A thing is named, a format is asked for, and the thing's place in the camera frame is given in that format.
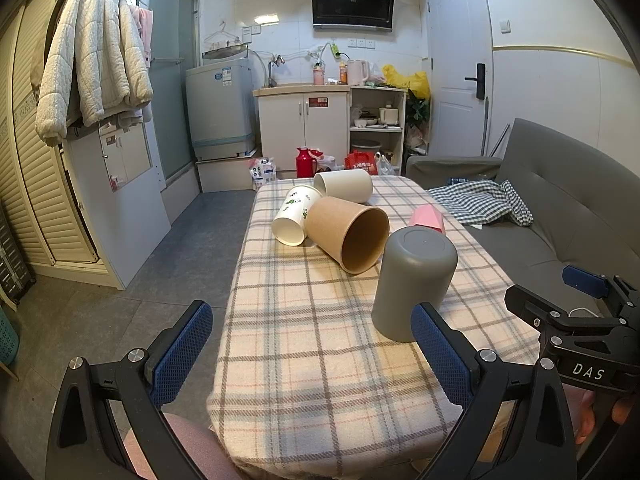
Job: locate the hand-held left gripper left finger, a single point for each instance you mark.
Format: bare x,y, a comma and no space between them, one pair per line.
182,355

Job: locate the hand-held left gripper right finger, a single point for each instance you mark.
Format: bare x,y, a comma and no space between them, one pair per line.
440,355

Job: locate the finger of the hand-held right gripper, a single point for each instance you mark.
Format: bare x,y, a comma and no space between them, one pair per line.
550,312
584,282

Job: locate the grey plastic cup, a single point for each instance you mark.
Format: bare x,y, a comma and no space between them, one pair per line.
415,285

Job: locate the brown paper cup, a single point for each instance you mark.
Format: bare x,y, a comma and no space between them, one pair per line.
345,230

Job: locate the white green-printed paper cup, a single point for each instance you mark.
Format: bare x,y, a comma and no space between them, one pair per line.
292,217

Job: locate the cream paper cup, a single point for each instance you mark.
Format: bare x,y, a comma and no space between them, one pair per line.
347,185

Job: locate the person's right hand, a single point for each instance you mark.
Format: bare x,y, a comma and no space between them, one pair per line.
622,412

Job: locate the person's pink-clothed leg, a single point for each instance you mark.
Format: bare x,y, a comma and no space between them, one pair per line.
185,442

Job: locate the grey sofa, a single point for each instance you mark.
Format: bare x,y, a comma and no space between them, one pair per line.
550,195

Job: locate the plaid tablecloth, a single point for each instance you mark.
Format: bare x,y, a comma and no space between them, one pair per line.
300,335

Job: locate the blue white checked cloth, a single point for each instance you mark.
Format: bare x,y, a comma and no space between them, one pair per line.
480,202

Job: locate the white leaning panel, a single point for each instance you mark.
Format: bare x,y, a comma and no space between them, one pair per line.
130,210

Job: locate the teal basket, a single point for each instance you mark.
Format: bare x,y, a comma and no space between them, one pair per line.
7,337

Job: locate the white washing machine platform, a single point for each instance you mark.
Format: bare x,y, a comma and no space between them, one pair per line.
225,172

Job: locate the black crate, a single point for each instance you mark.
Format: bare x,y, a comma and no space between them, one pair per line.
12,260

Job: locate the white plastic bag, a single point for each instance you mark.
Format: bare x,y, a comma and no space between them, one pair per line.
386,165

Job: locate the louvred wardrobe doors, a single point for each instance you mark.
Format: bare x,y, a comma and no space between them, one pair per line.
45,200

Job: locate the red printed bag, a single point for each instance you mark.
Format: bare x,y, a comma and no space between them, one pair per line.
361,162

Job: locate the red thermos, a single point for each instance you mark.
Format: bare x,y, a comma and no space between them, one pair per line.
303,164

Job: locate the green plant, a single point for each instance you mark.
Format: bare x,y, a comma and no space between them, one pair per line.
417,110

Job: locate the white open shelf unit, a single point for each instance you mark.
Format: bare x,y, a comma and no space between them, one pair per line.
401,110

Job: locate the white sink cabinet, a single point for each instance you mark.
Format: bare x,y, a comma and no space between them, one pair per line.
300,135

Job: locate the grey washing machine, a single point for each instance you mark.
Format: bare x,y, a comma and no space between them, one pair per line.
220,105

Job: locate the yellow plastic bag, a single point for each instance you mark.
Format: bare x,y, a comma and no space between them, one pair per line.
412,85

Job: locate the frosted glass door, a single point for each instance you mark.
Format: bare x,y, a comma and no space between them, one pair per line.
172,85

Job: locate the white door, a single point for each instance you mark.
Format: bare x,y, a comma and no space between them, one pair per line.
455,35

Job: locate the pale pink electric kettle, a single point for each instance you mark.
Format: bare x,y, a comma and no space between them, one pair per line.
357,72

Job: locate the orange bottle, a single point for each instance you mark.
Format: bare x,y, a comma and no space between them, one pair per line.
343,75

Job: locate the pink bottle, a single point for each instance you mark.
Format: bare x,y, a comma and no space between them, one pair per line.
318,76

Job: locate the white quilted jacket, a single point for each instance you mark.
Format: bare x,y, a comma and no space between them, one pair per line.
95,55

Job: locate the white clothes hanger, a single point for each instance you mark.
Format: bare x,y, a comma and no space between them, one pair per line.
222,37

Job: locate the pink hanging garment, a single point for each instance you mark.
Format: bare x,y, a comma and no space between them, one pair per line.
144,30

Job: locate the white light switch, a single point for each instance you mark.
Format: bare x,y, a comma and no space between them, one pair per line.
504,25

